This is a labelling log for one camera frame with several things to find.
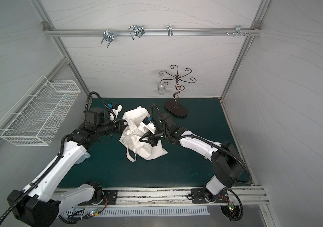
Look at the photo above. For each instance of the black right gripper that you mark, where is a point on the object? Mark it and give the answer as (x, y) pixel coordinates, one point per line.
(153, 137)

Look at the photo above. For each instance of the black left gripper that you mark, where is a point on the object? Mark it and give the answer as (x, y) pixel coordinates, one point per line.
(123, 126)

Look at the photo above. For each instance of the white printed canvas tote bag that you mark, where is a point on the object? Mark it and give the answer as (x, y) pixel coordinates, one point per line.
(138, 125)

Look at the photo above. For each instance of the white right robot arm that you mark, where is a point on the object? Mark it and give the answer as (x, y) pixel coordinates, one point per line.
(226, 163)

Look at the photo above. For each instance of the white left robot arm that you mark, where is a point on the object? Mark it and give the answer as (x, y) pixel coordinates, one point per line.
(37, 205)

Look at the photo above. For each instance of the bronze scroll hanger stand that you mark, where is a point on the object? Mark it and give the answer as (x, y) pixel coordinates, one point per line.
(174, 106)

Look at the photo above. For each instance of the light blue plastic cup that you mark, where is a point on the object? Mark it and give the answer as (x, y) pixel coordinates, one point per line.
(83, 158)

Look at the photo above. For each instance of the green table mat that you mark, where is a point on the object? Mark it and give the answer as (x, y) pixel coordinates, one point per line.
(182, 167)

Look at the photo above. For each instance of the clear glass bottle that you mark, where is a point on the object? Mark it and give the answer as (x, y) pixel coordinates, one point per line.
(161, 87)

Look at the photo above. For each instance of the metal clamp far left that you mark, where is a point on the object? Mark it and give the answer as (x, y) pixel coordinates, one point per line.
(107, 37)

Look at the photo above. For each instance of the metal clamp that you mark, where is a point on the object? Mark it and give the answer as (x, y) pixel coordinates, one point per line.
(238, 32)
(107, 37)
(169, 31)
(136, 31)

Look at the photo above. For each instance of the metal clamp right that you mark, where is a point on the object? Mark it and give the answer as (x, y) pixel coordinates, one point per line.
(238, 32)

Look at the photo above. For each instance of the white wire basket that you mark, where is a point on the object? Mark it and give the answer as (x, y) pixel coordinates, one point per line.
(35, 119)

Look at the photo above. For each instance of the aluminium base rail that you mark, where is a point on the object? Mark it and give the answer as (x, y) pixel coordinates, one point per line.
(150, 197)

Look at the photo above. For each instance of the aluminium top rail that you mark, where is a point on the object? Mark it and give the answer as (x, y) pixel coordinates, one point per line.
(149, 32)

